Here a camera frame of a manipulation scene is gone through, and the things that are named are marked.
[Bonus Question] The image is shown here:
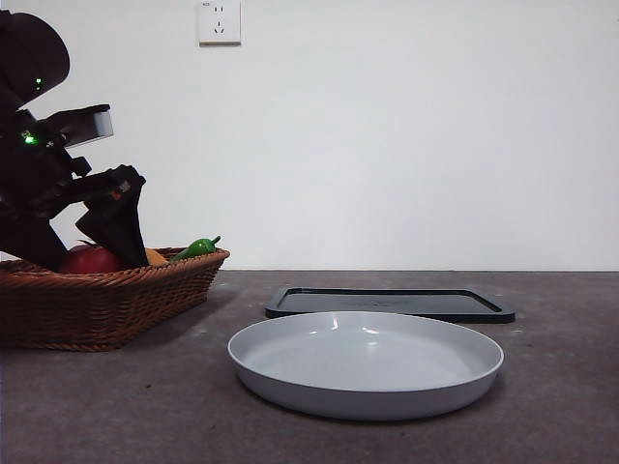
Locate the red tomato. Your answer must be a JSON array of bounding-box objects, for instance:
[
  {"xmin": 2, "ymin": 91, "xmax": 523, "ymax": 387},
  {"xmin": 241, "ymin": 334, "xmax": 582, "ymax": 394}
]
[{"xmin": 57, "ymin": 243, "xmax": 126, "ymax": 276}]

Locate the black rectangular tray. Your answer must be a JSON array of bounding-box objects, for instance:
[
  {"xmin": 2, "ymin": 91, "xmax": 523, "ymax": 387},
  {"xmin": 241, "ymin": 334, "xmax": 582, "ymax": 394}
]
[{"xmin": 264, "ymin": 286, "xmax": 516, "ymax": 325}]

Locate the white wall socket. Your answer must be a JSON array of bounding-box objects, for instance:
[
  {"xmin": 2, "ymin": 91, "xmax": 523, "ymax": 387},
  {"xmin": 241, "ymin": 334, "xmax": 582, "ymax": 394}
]
[{"xmin": 197, "ymin": 0, "xmax": 243, "ymax": 48}]

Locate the grey round plate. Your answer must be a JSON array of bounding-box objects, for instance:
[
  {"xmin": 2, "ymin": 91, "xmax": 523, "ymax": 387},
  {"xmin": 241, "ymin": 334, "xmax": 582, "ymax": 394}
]
[{"xmin": 226, "ymin": 310, "xmax": 506, "ymax": 422}]

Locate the green chili pepper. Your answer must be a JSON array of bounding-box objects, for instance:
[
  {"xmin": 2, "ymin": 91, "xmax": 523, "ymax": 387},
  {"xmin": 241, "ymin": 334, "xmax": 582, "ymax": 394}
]
[{"xmin": 168, "ymin": 235, "xmax": 222, "ymax": 263}]

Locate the pale grey camera box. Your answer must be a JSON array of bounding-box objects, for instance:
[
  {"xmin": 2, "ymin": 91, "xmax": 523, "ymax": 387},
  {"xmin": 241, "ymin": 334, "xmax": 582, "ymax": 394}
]
[{"xmin": 47, "ymin": 103, "xmax": 115, "ymax": 150}]

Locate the brown wicker basket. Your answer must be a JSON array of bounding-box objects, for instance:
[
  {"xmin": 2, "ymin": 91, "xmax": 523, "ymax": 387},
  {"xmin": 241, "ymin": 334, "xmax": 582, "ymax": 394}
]
[{"xmin": 0, "ymin": 246, "xmax": 231, "ymax": 353}]

